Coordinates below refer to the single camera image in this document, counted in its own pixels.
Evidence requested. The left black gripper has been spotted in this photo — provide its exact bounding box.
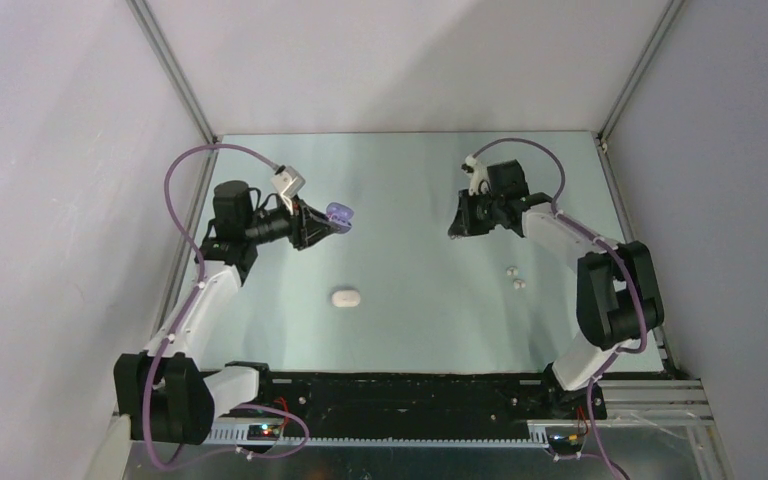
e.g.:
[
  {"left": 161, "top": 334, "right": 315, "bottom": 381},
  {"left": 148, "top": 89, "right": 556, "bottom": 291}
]
[{"left": 243, "top": 193, "right": 337, "bottom": 251}]

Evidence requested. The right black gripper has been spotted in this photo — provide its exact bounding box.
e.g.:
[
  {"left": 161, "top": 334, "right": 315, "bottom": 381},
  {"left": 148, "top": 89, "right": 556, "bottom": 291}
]
[{"left": 448, "top": 187, "right": 503, "bottom": 237}]

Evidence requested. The purple earbud charging case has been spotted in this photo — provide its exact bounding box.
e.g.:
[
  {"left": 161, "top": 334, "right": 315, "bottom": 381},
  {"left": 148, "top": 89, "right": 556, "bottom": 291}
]
[{"left": 326, "top": 202, "right": 355, "bottom": 234}]

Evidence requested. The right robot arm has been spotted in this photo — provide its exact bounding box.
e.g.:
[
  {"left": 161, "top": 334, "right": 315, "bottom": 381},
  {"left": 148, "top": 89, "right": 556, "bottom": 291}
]
[{"left": 448, "top": 156, "right": 663, "bottom": 418}]

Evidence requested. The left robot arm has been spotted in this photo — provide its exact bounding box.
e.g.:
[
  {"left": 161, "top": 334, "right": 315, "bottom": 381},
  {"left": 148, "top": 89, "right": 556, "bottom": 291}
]
[{"left": 114, "top": 180, "right": 354, "bottom": 445}]

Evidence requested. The white earbud charging case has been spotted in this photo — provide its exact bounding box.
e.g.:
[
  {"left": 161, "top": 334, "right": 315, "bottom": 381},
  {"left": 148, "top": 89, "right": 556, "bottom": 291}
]
[{"left": 330, "top": 288, "right": 361, "bottom": 308}]

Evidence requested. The left controller board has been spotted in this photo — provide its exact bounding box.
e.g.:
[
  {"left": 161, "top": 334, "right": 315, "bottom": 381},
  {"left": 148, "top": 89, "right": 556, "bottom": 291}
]
[{"left": 246, "top": 423, "right": 283, "bottom": 442}]

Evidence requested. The controller board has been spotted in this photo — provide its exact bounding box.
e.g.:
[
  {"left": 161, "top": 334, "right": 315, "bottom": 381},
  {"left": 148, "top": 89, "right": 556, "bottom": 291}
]
[
  {"left": 546, "top": 434, "right": 587, "bottom": 461},
  {"left": 246, "top": 423, "right": 283, "bottom": 442}
]

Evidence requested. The right controller board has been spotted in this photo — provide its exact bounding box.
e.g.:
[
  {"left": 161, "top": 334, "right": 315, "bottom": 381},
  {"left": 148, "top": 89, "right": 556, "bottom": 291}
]
[{"left": 546, "top": 434, "right": 587, "bottom": 461}]

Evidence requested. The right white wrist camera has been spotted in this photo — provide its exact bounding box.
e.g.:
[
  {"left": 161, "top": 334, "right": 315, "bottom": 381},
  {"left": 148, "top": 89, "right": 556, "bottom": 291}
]
[{"left": 461, "top": 155, "right": 491, "bottom": 196}]

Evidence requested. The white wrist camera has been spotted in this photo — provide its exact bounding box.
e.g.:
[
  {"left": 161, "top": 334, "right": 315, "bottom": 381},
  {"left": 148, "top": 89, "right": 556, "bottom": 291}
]
[
  {"left": 461, "top": 155, "right": 491, "bottom": 196},
  {"left": 270, "top": 165, "right": 306, "bottom": 214}
]

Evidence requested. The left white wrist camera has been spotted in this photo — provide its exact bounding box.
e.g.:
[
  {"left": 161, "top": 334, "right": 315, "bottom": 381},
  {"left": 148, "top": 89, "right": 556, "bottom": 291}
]
[{"left": 270, "top": 165, "right": 306, "bottom": 214}]

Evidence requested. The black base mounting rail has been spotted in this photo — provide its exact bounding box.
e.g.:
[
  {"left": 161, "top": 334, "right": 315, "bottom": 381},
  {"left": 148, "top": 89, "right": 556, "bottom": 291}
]
[{"left": 227, "top": 371, "right": 607, "bottom": 442}]

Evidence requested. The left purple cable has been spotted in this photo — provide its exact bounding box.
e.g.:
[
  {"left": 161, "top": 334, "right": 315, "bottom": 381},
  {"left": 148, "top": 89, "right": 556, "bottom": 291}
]
[{"left": 140, "top": 143, "right": 310, "bottom": 468}]

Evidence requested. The purple cable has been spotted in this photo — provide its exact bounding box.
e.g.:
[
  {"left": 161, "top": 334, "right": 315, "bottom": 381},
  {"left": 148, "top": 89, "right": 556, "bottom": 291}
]
[
  {"left": 468, "top": 137, "right": 650, "bottom": 480},
  {"left": 140, "top": 143, "right": 310, "bottom": 468}
]

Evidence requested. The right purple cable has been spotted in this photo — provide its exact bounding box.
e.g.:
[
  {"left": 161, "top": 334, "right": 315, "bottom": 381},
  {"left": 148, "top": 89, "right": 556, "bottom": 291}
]
[{"left": 468, "top": 137, "right": 650, "bottom": 480}]

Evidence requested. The left aluminium frame post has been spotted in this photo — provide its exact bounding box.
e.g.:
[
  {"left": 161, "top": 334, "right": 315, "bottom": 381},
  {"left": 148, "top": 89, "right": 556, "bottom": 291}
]
[{"left": 125, "top": 0, "right": 218, "bottom": 145}]

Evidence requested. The aluminium frame post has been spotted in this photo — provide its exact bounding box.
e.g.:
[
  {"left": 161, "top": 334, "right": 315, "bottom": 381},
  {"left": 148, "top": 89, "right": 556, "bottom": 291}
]
[
  {"left": 125, "top": 0, "right": 218, "bottom": 145},
  {"left": 597, "top": 0, "right": 687, "bottom": 142}
]

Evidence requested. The right aluminium frame post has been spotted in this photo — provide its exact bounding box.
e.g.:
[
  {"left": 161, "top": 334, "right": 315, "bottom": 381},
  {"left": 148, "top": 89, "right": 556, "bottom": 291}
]
[{"left": 597, "top": 0, "right": 687, "bottom": 142}]

